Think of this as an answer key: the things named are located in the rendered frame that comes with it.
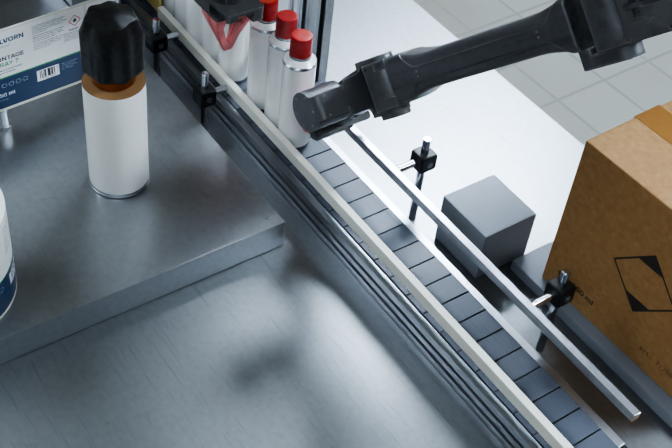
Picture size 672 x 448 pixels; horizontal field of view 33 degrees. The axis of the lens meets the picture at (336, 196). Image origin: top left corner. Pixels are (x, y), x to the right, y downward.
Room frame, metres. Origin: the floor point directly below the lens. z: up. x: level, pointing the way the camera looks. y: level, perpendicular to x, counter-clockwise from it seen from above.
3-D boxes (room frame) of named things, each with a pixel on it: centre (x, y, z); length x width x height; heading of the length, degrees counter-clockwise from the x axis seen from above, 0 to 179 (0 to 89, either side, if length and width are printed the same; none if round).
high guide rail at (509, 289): (1.25, -0.05, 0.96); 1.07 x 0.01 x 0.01; 39
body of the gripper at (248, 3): (1.39, 0.20, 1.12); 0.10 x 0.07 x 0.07; 40
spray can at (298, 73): (1.35, 0.08, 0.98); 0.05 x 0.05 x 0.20
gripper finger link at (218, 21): (1.40, 0.20, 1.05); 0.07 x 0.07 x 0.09; 40
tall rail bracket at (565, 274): (1.01, -0.30, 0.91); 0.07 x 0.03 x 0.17; 129
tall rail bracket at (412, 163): (1.24, -0.11, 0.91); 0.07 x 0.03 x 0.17; 129
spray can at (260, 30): (1.43, 0.14, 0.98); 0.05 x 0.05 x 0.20
